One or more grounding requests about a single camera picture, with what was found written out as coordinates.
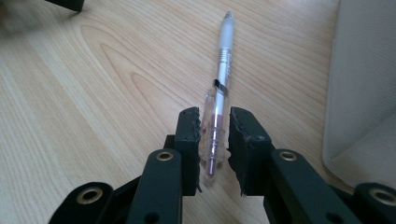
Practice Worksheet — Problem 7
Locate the clear silver pen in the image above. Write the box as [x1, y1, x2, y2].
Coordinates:
[199, 10, 236, 189]

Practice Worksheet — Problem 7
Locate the white pencil case brown lining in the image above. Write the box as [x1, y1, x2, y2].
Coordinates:
[321, 0, 396, 190]

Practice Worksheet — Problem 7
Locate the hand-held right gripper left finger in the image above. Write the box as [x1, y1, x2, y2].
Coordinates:
[163, 106, 203, 197]

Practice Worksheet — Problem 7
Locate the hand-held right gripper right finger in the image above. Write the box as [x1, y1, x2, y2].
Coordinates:
[227, 106, 276, 197]

